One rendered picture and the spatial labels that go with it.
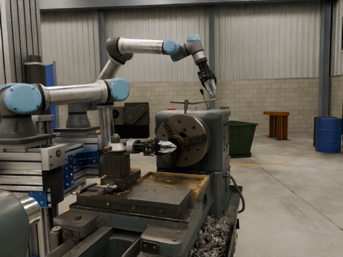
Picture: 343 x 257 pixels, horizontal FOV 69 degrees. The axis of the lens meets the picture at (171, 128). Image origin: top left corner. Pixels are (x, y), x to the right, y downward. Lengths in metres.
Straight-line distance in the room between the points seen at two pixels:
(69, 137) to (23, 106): 0.62
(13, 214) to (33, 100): 0.69
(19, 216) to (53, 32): 12.89
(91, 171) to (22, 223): 1.17
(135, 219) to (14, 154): 0.62
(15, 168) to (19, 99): 0.31
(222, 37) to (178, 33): 1.96
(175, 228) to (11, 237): 0.49
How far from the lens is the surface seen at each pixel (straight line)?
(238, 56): 11.89
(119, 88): 1.26
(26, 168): 1.23
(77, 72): 12.49
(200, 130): 1.43
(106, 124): 1.41
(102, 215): 0.96
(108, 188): 0.94
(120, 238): 0.94
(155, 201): 0.86
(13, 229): 0.49
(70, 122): 1.66
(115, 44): 1.54
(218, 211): 1.70
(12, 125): 1.26
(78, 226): 0.90
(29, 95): 1.12
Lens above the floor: 1.28
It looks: 5 degrees down
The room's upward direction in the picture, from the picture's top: 1 degrees counter-clockwise
